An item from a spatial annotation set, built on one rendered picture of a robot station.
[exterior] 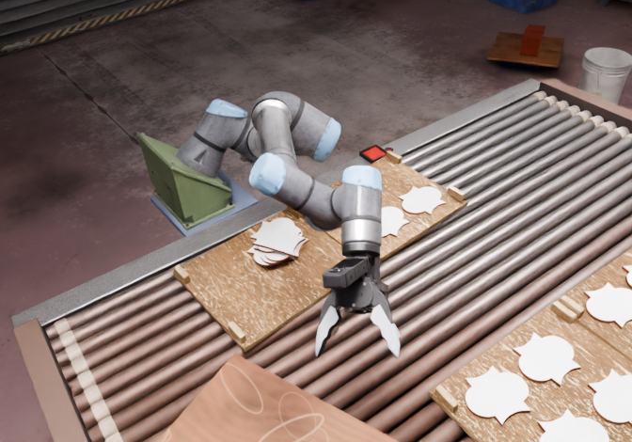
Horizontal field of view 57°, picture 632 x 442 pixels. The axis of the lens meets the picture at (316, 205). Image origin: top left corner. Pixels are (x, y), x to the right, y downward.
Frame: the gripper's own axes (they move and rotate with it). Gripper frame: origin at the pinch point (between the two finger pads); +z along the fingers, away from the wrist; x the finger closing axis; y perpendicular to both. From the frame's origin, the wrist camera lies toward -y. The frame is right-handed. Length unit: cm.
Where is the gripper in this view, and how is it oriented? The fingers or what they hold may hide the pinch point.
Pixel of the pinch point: (355, 358)
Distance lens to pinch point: 102.9
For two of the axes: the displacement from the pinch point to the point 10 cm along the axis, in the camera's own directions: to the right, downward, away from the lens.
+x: -8.9, 1.0, 4.4
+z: -0.4, 9.5, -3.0
